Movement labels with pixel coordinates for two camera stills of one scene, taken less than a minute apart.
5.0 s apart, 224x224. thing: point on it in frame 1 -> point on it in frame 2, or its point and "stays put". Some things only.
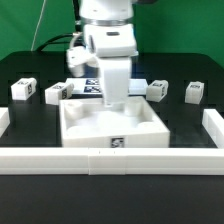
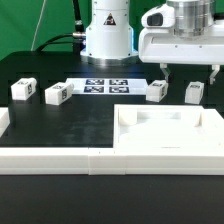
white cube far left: [24, 88] stays put
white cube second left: [54, 93] stays put
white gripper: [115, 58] -> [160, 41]
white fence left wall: [4, 119] stays put
